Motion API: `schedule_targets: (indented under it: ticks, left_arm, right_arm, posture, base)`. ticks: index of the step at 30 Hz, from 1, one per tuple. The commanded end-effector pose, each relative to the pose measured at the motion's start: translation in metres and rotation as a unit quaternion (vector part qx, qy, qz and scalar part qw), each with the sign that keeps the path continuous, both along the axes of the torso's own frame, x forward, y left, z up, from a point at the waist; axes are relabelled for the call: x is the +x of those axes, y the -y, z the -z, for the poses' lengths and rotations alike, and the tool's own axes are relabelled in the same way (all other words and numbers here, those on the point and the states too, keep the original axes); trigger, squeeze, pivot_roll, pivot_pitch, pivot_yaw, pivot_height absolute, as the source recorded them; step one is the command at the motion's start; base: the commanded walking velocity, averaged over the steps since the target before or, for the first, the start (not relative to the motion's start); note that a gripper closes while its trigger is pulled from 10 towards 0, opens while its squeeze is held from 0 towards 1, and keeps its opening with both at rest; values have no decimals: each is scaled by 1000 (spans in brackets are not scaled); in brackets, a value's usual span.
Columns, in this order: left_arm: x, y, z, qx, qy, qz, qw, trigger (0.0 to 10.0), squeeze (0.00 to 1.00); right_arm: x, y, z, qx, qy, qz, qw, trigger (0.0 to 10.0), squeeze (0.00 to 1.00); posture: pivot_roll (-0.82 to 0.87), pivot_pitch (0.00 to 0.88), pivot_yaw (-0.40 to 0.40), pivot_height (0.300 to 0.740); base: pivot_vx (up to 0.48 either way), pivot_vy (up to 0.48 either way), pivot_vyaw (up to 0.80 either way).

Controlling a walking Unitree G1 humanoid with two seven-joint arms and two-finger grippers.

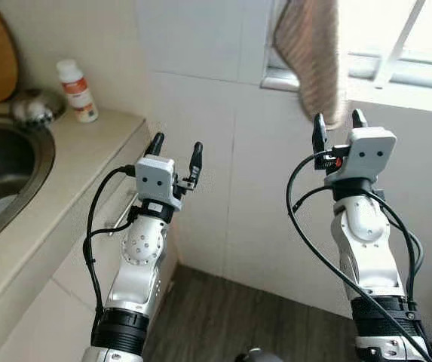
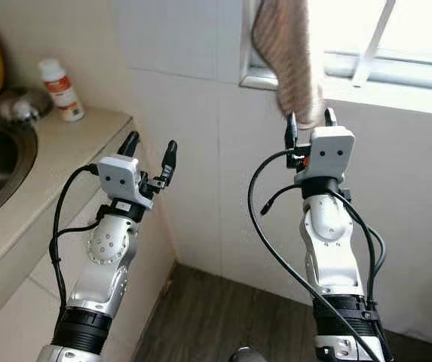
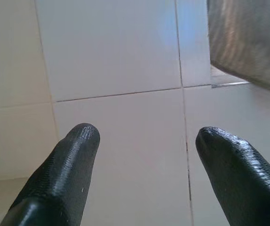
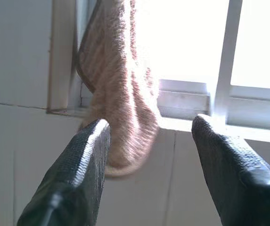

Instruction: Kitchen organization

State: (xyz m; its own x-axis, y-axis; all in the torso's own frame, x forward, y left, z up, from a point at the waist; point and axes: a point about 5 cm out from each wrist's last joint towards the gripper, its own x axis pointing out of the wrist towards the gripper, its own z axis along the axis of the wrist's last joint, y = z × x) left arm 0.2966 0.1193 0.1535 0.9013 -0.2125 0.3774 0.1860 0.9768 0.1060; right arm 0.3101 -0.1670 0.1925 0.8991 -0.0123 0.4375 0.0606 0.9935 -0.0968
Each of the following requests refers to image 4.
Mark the pink beige towel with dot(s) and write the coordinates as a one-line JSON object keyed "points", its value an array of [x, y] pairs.
{"points": [[116, 82]]}

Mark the grey window frame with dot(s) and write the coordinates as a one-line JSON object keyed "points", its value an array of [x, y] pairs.
{"points": [[224, 70]]}

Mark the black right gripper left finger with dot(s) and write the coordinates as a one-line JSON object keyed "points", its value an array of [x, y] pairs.
{"points": [[78, 169]]}

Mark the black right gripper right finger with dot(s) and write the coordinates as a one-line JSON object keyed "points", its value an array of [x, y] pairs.
{"points": [[233, 174]]}

